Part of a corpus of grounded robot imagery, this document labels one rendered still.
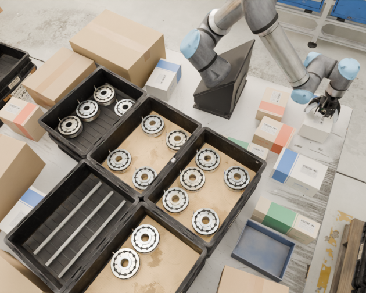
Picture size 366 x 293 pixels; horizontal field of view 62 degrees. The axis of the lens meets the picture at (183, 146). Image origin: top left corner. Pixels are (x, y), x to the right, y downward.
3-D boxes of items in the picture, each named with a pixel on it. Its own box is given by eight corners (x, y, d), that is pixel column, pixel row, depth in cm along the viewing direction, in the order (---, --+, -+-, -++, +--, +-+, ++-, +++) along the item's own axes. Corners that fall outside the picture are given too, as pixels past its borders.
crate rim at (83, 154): (101, 68, 149) (100, 64, 147) (149, 96, 139) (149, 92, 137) (38, 124, 133) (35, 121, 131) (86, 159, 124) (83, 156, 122)
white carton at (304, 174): (268, 177, 139) (272, 168, 131) (278, 156, 144) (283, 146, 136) (312, 197, 133) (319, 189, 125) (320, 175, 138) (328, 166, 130)
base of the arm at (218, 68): (216, 66, 153) (204, 52, 149) (237, 61, 140) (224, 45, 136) (201, 89, 149) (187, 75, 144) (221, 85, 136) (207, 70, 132)
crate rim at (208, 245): (204, 128, 129) (204, 124, 127) (267, 165, 119) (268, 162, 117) (142, 201, 114) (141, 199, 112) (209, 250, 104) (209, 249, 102)
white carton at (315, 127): (308, 104, 156) (314, 92, 148) (332, 112, 153) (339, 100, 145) (297, 134, 147) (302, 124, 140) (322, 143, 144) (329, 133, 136)
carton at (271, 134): (251, 142, 148) (254, 134, 142) (261, 124, 153) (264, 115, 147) (283, 156, 144) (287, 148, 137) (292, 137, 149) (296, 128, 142)
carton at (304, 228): (252, 213, 125) (254, 208, 119) (257, 200, 127) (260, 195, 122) (310, 242, 118) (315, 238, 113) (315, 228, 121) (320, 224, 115)
